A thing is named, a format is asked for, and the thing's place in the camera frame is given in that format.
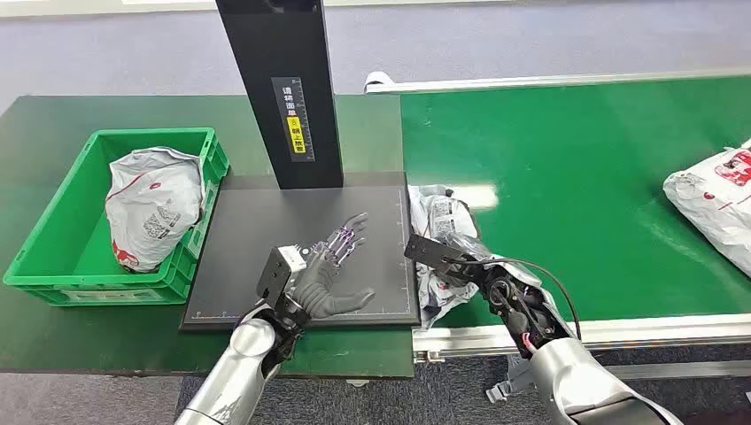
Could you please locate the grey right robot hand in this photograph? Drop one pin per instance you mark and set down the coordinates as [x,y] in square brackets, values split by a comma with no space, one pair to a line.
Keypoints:
[470,237]

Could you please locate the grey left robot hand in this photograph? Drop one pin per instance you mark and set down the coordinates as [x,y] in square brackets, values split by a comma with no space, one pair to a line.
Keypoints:
[320,290]

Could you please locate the grey poly mailer package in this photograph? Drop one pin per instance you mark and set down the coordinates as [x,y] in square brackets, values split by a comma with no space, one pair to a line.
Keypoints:
[434,293]
[152,205]

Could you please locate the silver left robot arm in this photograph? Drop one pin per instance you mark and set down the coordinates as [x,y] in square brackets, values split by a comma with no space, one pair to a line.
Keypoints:
[240,369]

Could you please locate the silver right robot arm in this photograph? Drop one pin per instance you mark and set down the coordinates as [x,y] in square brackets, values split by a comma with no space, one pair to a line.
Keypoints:
[563,369]

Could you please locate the large black-lettered poly mailer package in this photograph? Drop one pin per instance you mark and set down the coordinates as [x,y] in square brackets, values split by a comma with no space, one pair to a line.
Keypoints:
[713,205]

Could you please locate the green plastic basket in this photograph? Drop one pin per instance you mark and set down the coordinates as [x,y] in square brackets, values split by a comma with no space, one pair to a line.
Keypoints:
[58,258]

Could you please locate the black scale platform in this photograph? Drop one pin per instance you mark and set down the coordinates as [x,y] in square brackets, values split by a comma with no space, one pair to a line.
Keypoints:
[246,234]

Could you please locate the green conveyor belt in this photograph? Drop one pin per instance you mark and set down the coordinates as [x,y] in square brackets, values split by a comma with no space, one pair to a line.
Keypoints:
[586,193]

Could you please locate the black yellow column label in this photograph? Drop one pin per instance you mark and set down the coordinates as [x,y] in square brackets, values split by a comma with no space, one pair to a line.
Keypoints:
[293,117]

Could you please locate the black scale column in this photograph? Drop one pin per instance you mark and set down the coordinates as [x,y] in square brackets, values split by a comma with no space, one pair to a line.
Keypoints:
[281,53]

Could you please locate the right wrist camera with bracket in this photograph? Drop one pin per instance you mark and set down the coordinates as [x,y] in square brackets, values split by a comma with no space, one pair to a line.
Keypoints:
[431,252]

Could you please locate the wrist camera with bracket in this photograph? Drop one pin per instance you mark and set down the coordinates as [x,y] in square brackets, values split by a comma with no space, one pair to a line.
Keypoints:
[431,252]
[276,273]

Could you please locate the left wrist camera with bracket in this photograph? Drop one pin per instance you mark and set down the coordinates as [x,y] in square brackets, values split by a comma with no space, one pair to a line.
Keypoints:
[276,273]

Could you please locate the thin aluminium conveyor rail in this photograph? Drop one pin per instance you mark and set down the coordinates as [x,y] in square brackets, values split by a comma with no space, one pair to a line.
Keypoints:
[528,81]

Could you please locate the wide aluminium conveyor rail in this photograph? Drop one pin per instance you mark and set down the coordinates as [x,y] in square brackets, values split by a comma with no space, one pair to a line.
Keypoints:
[645,331]

